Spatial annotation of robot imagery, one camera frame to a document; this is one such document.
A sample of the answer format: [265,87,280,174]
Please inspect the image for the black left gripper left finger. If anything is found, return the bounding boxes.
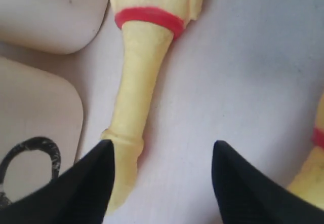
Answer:
[1,140,114,223]

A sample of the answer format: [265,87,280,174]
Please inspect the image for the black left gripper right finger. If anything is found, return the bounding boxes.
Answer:
[213,140,323,224]

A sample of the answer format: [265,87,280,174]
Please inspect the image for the yellow rubber chicken front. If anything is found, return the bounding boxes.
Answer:
[288,97,323,209]

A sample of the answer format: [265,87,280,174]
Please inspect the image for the yellow rubber chicken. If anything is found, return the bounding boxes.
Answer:
[288,97,323,209]
[101,0,203,214]

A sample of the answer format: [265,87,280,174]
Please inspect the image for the cream bin marked O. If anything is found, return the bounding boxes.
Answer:
[1,57,84,207]

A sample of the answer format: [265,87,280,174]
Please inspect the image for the cream bin marked X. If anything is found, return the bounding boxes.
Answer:
[1,0,108,54]

